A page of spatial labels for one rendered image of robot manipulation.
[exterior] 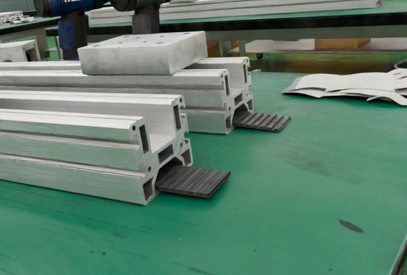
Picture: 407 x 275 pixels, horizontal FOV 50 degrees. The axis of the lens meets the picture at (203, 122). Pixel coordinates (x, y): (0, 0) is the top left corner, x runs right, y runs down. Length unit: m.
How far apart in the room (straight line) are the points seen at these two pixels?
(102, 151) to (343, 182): 0.24
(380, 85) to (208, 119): 0.27
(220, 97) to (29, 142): 0.24
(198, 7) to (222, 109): 1.61
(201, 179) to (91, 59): 0.30
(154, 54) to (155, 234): 0.28
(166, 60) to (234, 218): 0.27
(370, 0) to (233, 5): 0.61
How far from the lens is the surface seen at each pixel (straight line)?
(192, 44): 0.64
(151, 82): 0.61
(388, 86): 0.70
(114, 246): 0.39
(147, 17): 0.83
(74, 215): 0.45
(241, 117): 0.62
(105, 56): 0.65
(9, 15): 4.20
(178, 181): 0.45
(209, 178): 0.45
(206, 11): 2.15
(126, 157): 0.42
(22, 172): 0.55
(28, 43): 1.22
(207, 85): 0.58
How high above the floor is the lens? 0.99
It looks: 19 degrees down
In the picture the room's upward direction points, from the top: 7 degrees counter-clockwise
